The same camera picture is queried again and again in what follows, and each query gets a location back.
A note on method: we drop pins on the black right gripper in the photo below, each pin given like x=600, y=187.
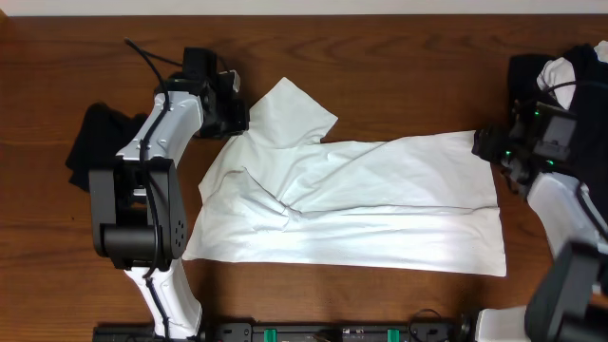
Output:
x=486, y=143

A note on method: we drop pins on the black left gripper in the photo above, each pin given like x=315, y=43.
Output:
x=237, y=116

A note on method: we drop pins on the white t-shirt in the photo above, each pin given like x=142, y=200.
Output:
x=281, y=193

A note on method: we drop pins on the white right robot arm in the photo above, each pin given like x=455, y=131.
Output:
x=534, y=156

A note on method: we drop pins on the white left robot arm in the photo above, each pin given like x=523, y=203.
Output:
x=137, y=210

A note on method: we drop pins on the white garment in pile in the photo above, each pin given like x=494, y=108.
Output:
x=561, y=71

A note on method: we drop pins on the black garment pile right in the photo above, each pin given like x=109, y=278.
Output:
x=588, y=156

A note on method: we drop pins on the folded black garment left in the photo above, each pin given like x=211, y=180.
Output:
x=104, y=131

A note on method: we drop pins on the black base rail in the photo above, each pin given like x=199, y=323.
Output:
x=424, y=331

